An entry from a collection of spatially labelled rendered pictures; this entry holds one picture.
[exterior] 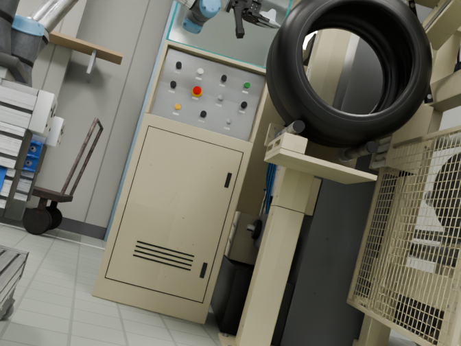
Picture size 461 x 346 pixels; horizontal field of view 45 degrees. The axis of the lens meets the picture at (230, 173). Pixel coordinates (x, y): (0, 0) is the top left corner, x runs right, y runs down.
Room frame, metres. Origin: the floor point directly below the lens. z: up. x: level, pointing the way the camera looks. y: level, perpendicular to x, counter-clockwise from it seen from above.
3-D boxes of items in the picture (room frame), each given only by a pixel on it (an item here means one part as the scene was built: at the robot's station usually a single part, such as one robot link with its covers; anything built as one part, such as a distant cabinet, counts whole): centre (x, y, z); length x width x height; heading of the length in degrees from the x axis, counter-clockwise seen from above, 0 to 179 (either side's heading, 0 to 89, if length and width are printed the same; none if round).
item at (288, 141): (2.15, -0.18, 0.83); 0.36 x 0.09 x 0.06; 4
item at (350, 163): (2.33, -0.31, 0.90); 0.40 x 0.03 x 0.10; 94
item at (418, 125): (2.41, -0.68, 1.05); 0.20 x 0.15 x 0.30; 4
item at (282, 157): (2.16, -0.32, 0.80); 0.37 x 0.36 x 0.02; 94
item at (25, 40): (1.70, 0.74, 0.88); 0.13 x 0.12 x 0.14; 21
